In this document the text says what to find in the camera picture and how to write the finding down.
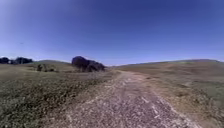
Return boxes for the dark clump of trees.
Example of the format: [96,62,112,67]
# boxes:
[71,55,106,73]

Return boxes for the grey gravel dirt track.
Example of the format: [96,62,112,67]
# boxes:
[41,69,203,128]

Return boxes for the small low bushes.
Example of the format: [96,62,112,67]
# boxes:
[35,63,56,73]

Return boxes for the dry grassy hillside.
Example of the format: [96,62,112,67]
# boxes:
[114,58,224,128]

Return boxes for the dry grass field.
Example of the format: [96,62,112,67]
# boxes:
[0,59,118,128]

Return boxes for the distant row of trees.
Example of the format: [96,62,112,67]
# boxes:
[0,56,35,65]

